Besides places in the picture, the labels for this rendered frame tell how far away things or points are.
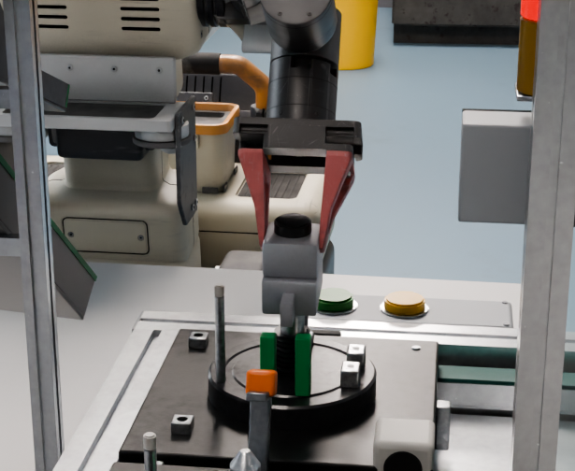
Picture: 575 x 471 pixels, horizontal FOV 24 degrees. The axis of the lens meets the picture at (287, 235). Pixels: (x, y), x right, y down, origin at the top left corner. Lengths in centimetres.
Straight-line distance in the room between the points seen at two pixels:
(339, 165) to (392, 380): 20
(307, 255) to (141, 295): 60
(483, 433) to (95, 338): 51
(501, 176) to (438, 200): 387
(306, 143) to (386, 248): 325
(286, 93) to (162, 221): 80
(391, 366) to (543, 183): 34
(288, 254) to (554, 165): 26
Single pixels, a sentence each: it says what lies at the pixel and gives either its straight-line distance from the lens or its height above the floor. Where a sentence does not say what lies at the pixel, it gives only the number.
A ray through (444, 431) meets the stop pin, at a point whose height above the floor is 94.
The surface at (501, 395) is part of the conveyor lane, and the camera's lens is 124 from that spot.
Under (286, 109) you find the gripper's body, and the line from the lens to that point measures 109.
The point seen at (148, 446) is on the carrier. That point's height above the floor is 107.
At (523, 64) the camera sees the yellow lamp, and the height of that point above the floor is 128.
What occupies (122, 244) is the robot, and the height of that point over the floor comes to 83.
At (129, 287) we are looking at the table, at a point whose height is 86.
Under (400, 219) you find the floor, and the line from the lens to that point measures 459.
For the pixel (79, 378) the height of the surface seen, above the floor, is 86.
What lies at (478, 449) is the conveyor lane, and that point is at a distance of 118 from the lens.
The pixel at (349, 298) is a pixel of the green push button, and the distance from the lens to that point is 133.
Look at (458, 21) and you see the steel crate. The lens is 735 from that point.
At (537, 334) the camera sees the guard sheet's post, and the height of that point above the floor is 110.
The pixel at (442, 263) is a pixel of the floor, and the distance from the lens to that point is 421.
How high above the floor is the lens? 147
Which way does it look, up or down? 19 degrees down
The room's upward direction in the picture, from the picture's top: straight up
